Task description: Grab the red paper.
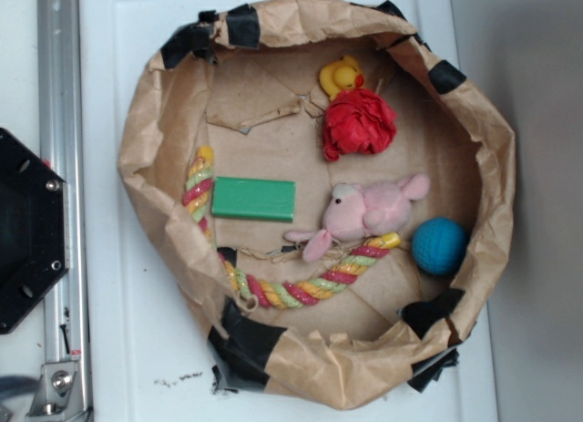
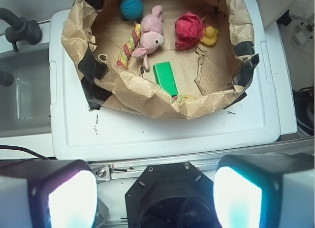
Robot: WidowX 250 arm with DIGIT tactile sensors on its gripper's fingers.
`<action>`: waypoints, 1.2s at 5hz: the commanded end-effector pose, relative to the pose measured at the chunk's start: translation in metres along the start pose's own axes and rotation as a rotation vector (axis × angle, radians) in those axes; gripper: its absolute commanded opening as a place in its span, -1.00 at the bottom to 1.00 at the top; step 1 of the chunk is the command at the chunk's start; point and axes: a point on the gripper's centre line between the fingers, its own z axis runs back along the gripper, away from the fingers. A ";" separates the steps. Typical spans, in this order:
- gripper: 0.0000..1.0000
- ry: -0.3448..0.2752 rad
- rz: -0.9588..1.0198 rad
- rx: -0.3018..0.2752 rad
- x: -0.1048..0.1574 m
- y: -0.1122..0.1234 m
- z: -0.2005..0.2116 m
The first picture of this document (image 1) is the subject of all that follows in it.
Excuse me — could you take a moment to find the crumpled red paper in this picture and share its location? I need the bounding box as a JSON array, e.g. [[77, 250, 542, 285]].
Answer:
[[322, 88, 397, 161]]

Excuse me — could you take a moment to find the green rectangular block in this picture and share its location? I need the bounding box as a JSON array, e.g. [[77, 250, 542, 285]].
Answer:
[[211, 177, 296, 222]]

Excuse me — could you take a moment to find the brown paper bin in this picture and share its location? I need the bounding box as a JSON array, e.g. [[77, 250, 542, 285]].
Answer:
[[118, 0, 516, 410]]

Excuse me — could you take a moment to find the pink plush toy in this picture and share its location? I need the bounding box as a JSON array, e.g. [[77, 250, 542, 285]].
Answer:
[[283, 173, 431, 262]]

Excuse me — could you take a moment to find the yellow rubber duck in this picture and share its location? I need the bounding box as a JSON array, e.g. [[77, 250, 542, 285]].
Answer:
[[319, 55, 364, 101]]

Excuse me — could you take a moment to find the blue ball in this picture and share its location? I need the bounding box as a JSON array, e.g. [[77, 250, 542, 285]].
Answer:
[[411, 218, 469, 276]]

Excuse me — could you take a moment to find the multicoloured twisted rope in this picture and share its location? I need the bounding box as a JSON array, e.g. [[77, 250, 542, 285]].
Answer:
[[182, 145, 403, 311]]

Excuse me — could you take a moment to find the aluminium extrusion rail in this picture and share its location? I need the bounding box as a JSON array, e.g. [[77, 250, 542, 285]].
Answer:
[[37, 0, 94, 421]]

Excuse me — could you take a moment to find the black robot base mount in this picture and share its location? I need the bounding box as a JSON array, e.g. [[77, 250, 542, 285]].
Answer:
[[1, 129, 67, 335]]

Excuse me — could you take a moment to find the metal corner bracket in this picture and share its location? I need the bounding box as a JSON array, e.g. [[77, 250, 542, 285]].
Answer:
[[26, 361, 85, 421]]

